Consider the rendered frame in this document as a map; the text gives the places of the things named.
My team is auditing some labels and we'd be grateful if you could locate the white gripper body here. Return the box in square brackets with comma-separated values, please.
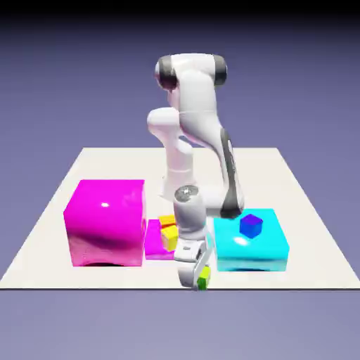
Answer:
[177, 240, 212, 291]

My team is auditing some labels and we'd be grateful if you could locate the small green cube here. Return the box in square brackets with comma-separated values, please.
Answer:
[197, 265, 212, 291]

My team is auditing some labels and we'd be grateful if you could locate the small yellow cube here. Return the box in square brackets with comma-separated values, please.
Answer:
[160, 226, 180, 252]

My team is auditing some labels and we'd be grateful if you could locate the small blue cube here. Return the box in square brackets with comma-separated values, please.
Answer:
[239, 213, 264, 239]

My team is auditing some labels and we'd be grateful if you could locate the flat magenta box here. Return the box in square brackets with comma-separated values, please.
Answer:
[144, 219, 176, 260]

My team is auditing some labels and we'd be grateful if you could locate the large cyan box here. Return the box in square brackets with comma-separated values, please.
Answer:
[212, 208, 291, 273]

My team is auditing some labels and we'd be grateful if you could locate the large magenta box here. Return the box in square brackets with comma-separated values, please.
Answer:
[63, 179, 146, 268]

